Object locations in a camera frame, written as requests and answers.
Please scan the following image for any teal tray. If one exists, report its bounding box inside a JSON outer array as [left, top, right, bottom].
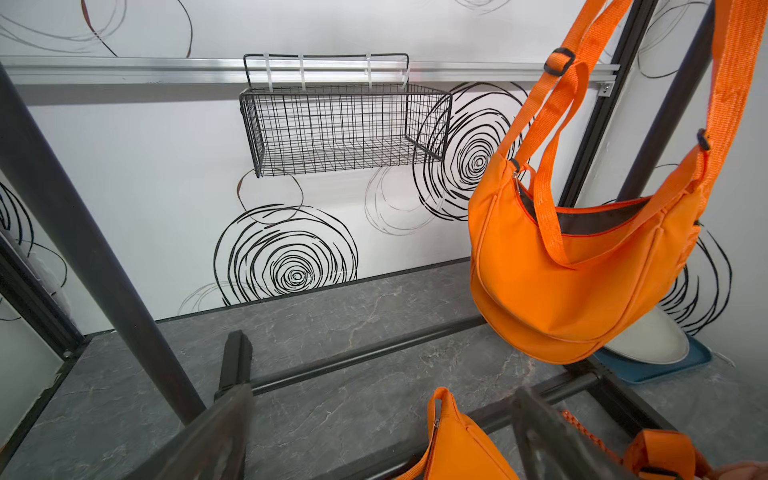
[[595, 335, 713, 385]]

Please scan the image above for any black corner frame post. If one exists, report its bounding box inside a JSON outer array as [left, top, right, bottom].
[[1, 235, 86, 360]]

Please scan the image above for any white plate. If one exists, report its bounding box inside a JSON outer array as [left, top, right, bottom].
[[604, 307, 690, 365]]

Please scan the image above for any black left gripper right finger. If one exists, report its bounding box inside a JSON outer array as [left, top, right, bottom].
[[511, 387, 635, 480]]

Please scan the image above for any right black frame post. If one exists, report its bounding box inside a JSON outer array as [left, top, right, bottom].
[[558, 0, 658, 207]]

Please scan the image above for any dark grey clothes rack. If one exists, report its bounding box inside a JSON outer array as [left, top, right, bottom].
[[0, 0, 718, 480]]

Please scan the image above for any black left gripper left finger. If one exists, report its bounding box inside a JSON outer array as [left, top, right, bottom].
[[126, 385, 254, 479]]

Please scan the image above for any black wire basket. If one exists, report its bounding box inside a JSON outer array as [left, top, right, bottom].
[[239, 53, 452, 178]]

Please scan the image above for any orange crescent shoulder bag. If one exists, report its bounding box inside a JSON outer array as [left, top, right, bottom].
[[468, 1, 767, 365]]

